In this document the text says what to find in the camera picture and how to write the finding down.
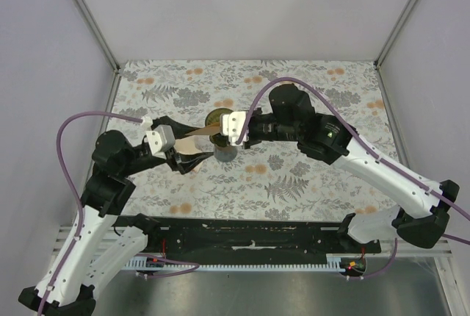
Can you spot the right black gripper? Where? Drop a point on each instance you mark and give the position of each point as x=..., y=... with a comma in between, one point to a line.
x=250, y=141

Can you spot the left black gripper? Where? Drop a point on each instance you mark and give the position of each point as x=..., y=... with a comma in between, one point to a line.
x=185, y=162

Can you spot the orange coffee filter box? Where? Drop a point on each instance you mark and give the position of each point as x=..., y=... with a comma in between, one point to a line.
x=189, y=153

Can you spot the brown paper coffee filter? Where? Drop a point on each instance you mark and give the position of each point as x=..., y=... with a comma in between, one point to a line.
x=209, y=130

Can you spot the dark glass dripper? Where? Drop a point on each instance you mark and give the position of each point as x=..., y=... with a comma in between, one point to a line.
x=211, y=119

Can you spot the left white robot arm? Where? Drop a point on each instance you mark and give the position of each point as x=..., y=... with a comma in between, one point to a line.
x=77, y=277

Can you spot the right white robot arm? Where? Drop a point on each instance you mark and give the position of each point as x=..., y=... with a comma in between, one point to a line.
x=421, y=211

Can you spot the floral patterned table mat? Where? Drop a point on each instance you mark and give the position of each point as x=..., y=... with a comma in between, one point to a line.
x=271, y=181

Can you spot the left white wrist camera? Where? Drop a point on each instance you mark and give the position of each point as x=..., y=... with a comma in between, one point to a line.
x=159, y=135

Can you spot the black mounting base plate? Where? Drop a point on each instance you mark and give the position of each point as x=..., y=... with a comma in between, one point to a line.
x=251, y=242

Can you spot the left aluminium frame post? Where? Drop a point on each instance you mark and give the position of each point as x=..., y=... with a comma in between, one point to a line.
x=97, y=34

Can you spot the aluminium frame post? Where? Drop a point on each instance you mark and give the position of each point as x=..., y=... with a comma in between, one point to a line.
x=395, y=32
x=97, y=34

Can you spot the right aluminium frame post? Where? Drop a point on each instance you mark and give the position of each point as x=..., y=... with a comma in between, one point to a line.
x=395, y=32

